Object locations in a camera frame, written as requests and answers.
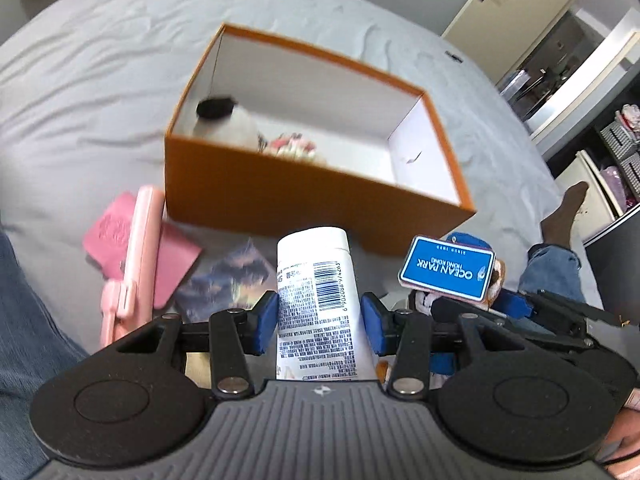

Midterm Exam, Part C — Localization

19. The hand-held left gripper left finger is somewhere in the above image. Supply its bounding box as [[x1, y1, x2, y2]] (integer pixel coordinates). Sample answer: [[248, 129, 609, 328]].
[[116, 291, 279, 400]]

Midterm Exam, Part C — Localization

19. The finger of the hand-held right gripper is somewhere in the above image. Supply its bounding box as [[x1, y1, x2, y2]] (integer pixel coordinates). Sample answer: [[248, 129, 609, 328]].
[[432, 300, 599, 357], [497, 289, 622, 329]]

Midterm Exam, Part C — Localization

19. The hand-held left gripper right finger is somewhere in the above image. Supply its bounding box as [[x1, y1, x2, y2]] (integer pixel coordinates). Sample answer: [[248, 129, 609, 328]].
[[361, 292, 526, 400]]

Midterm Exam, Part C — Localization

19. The sunset print card box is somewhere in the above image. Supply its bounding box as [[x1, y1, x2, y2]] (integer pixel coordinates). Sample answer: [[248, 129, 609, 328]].
[[172, 239, 278, 323]]

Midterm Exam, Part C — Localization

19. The white bottle with barcode label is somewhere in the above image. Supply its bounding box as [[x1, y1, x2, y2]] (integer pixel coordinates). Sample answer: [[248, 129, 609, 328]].
[[276, 227, 376, 381]]

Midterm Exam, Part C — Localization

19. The fox plush with blue tag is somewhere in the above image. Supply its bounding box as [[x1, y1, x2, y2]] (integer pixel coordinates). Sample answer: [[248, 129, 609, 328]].
[[375, 232, 508, 391]]

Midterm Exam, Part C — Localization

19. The pink card holder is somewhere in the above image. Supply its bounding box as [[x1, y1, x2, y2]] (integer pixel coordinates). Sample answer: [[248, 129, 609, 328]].
[[82, 191, 203, 311]]

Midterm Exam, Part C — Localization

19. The orange cardboard box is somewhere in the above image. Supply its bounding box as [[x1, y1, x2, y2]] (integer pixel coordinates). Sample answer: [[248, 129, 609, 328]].
[[164, 22, 477, 256]]

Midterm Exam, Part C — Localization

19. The pink handheld fan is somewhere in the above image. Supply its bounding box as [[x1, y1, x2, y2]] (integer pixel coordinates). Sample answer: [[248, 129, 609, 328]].
[[99, 186, 166, 348]]

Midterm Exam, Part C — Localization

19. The person's right hand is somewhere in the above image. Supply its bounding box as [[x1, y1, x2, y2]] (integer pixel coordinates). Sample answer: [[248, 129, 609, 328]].
[[600, 395, 640, 467]]

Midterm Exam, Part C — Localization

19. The person's right leg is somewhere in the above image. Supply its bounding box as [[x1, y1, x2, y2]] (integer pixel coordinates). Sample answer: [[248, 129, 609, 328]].
[[520, 181, 591, 301]]

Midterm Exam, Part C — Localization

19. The person's leg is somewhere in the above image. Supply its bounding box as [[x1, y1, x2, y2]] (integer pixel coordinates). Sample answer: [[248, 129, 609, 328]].
[[520, 181, 591, 301], [0, 232, 91, 461]]

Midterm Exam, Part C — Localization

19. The black furniture panel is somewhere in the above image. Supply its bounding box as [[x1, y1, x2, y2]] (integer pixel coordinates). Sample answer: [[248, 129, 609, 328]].
[[585, 205, 640, 311]]

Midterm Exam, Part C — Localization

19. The cream cabinet door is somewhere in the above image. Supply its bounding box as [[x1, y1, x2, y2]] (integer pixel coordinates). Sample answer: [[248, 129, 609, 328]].
[[555, 150, 618, 243]]

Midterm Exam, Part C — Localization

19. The crochet bunny with pink bouquet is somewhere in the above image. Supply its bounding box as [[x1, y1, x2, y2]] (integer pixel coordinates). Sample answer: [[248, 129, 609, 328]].
[[262, 132, 328, 163]]

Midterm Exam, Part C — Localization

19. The grey woven basket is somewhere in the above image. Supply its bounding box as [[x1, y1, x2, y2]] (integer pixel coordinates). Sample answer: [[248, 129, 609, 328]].
[[600, 120, 640, 158]]

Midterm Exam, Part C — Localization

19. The white pouch with black cap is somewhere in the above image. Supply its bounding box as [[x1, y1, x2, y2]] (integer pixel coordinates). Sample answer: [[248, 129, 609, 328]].
[[192, 96, 261, 151]]

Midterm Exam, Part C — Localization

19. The dark chair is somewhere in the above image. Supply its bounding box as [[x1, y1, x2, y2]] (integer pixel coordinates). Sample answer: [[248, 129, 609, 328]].
[[520, 60, 571, 106]]

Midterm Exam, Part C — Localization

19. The person's left leg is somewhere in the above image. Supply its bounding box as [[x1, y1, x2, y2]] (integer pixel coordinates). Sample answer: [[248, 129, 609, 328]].
[[0, 232, 91, 461]]

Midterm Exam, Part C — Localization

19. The white door frame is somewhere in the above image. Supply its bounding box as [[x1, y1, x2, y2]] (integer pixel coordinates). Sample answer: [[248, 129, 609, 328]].
[[527, 10, 640, 161]]

